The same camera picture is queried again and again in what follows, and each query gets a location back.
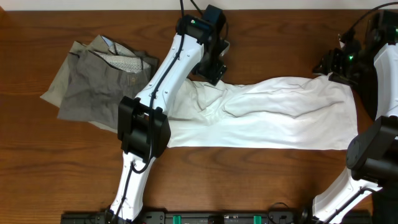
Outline white t-shirt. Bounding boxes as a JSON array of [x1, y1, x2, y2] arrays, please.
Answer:
[[169, 77, 358, 150]]

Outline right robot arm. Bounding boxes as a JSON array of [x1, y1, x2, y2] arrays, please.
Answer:
[[299, 4, 397, 224]]

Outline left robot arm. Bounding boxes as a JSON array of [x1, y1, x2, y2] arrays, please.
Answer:
[[104, 5, 230, 223]]

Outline black garment with red trim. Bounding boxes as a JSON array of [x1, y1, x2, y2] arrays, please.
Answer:
[[354, 83, 378, 121]]

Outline grey folded shorts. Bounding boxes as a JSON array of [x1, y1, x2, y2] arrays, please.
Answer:
[[57, 35, 159, 130]]

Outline beige folded garment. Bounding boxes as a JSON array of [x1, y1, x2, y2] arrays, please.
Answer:
[[40, 41, 117, 133]]

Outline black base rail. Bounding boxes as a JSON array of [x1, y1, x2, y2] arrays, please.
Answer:
[[60, 211, 300, 224]]

